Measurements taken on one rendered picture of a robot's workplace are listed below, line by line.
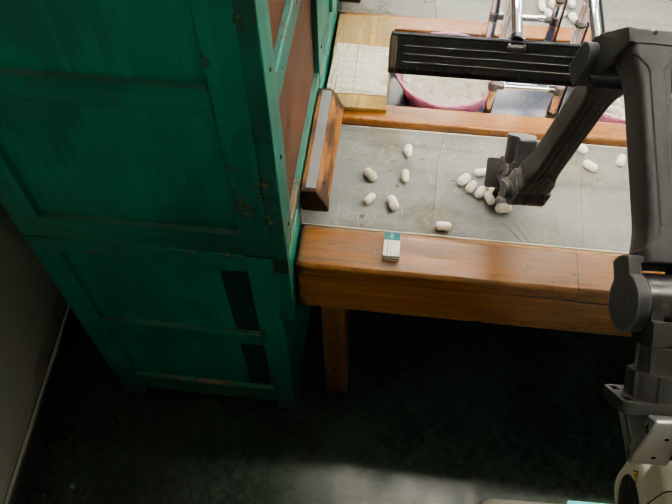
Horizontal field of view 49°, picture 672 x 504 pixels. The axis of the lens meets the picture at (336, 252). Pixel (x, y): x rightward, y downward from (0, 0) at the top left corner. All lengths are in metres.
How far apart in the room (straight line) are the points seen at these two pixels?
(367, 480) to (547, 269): 0.87
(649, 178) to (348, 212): 0.78
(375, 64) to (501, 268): 0.64
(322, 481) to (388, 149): 0.95
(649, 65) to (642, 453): 0.51
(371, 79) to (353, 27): 0.20
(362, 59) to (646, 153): 1.01
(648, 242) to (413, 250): 0.66
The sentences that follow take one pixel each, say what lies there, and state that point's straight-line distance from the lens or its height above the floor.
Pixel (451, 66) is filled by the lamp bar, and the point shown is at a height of 1.07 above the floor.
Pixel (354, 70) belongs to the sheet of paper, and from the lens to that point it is 1.88.
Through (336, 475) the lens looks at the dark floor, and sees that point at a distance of 2.15.
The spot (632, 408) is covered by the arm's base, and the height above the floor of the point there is 1.21.
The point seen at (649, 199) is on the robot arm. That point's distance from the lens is 1.04.
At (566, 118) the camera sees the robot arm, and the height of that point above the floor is 1.17.
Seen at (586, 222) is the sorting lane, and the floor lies 0.74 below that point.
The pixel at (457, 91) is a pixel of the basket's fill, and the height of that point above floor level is 0.73.
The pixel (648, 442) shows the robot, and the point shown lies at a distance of 1.01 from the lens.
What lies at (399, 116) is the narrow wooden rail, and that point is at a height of 0.76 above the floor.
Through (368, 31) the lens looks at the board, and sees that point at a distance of 1.99.
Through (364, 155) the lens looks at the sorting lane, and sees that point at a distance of 1.74.
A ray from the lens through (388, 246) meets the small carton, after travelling 1.54.
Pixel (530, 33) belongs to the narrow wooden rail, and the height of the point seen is 0.76.
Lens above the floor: 2.07
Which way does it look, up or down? 57 degrees down
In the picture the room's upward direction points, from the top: 1 degrees counter-clockwise
